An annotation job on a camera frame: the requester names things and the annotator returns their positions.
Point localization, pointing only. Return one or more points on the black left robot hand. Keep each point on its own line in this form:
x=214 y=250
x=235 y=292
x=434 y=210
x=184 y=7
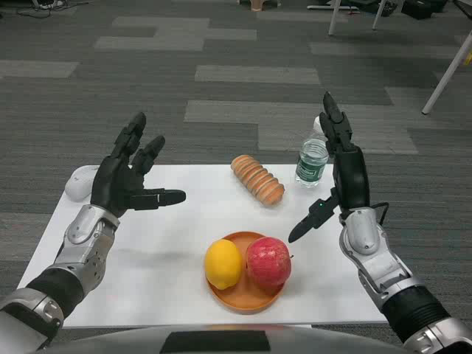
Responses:
x=114 y=184

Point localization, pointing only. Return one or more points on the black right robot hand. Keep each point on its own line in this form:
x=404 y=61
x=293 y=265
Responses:
x=350 y=177

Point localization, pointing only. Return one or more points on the ridged brown bread loaf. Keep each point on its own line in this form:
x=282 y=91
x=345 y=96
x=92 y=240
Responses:
x=258 y=178

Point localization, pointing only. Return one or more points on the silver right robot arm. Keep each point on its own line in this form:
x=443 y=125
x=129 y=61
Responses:
x=387 y=273

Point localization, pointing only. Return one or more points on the white computer mouse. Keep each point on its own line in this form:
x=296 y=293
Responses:
x=79 y=182

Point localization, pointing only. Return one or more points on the clear plastic water bottle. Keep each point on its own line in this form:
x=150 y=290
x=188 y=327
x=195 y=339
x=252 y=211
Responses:
x=311 y=162

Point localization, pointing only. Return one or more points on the red apple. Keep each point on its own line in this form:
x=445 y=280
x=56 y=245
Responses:
x=268 y=262

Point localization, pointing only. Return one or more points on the yellow lemon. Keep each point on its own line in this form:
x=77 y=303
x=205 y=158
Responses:
x=223 y=263

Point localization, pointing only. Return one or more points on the white table leg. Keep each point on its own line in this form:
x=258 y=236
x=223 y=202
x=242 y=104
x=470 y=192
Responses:
x=378 y=14
x=333 y=16
x=446 y=73

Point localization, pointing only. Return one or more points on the orange round plate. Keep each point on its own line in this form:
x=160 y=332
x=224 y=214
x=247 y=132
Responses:
x=241 y=295

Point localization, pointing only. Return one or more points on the black wheeled equipment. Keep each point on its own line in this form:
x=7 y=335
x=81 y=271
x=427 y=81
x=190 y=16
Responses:
x=416 y=7

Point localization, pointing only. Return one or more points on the silver robot chest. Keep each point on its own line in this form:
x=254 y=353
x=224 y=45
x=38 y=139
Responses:
x=221 y=339

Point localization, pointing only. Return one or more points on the beige plastic stool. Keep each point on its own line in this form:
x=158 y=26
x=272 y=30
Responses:
x=258 y=4

